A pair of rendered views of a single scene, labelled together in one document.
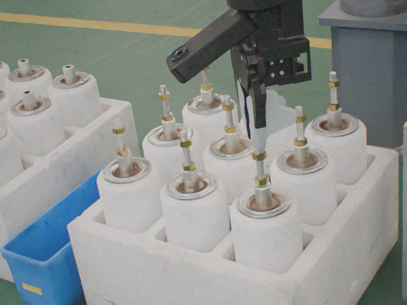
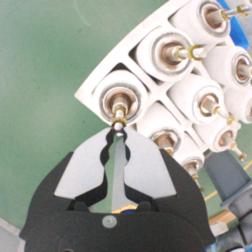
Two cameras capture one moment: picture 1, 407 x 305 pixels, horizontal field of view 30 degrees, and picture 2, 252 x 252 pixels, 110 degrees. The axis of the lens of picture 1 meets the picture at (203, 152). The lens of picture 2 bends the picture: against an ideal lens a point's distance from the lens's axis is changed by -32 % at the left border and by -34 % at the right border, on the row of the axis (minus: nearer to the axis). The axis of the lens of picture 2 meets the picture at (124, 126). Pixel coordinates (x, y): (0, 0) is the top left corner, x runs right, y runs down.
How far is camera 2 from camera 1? 93 cm
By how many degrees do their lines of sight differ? 61
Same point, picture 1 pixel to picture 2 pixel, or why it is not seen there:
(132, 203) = (184, 14)
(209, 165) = (200, 80)
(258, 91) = (33, 216)
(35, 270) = not seen: outside the picture
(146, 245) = (150, 18)
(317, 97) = (243, 146)
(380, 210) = not seen: hidden behind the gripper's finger
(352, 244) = not seen: hidden behind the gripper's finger
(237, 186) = (180, 92)
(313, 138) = (187, 154)
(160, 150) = (230, 53)
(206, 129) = (240, 97)
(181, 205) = (147, 38)
